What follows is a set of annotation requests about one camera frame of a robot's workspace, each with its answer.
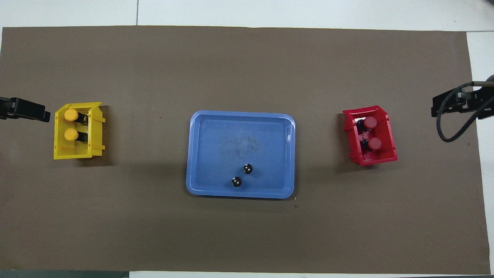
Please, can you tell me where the blue plastic tray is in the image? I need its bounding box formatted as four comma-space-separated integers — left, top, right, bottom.
186, 110, 296, 200

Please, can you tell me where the dark grey panel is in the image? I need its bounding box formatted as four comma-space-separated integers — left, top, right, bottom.
0, 270, 130, 278

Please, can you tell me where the red plastic bin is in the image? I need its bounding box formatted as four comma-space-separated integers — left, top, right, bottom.
343, 105, 399, 166

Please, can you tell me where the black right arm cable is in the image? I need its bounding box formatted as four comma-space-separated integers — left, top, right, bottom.
436, 81, 494, 143

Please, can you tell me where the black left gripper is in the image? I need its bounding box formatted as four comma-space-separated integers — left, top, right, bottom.
0, 97, 51, 123

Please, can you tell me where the yellow push button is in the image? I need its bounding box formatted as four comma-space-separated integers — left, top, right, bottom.
64, 128, 88, 142
64, 108, 89, 125

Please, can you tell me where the brown paper table mat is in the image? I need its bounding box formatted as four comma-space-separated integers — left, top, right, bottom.
0, 25, 491, 275

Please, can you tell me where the yellow plastic bin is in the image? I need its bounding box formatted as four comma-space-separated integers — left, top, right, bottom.
53, 102, 106, 160

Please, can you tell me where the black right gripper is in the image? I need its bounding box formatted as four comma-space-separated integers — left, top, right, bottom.
431, 86, 494, 120

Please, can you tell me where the red push button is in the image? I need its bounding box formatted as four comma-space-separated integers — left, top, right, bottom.
360, 137, 382, 152
356, 116, 378, 132

